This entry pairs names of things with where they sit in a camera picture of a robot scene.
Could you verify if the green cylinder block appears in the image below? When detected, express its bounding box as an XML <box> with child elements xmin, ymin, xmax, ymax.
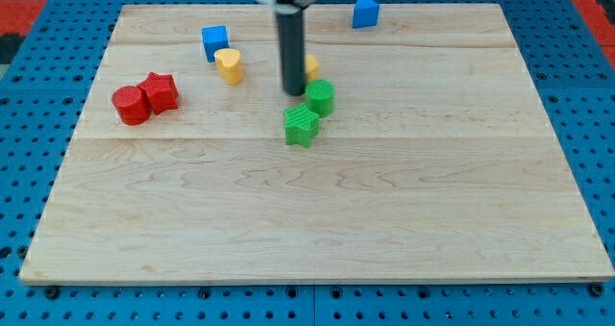
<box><xmin>306</xmin><ymin>79</ymin><xmax>335</xmax><ymax>117</ymax></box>

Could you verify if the green star block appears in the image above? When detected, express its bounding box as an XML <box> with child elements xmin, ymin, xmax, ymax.
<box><xmin>283</xmin><ymin>103</ymin><xmax>320</xmax><ymax>148</ymax></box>

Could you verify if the red star block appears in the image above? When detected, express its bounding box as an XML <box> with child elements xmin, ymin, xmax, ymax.
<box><xmin>137</xmin><ymin>72</ymin><xmax>179</xmax><ymax>114</ymax></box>

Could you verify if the yellow block behind tool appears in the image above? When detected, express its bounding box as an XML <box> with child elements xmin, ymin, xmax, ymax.
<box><xmin>305</xmin><ymin>54</ymin><xmax>320</xmax><ymax>83</ymax></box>

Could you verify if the yellow heart block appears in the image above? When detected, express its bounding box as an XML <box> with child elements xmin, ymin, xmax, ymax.
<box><xmin>214</xmin><ymin>48</ymin><xmax>244</xmax><ymax>86</ymax></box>

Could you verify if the light wooden board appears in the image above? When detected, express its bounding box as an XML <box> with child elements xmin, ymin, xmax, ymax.
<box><xmin>20</xmin><ymin>4</ymin><xmax>614</xmax><ymax>286</ymax></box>

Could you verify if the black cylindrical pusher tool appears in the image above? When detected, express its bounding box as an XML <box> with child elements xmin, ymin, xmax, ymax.
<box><xmin>275</xmin><ymin>4</ymin><xmax>307</xmax><ymax>96</ymax></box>

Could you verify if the blue cube block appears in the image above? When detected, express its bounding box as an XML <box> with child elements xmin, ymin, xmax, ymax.
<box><xmin>201</xmin><ymin>25</ymin><xmax>230</xmax><ymax>63</ymax></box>

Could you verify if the blue triangular prism block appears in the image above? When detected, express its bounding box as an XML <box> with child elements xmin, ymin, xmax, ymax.
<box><xmin>352</xmin><ymin>0</ymin><xmax>380</xmax><ymax>29</ymax></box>

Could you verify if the red cylinder block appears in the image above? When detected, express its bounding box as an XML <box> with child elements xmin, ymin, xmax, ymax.
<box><xmin>111</xmin><ymin>86</ymin><xmax>151</xmax><ymax>126</ymax></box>

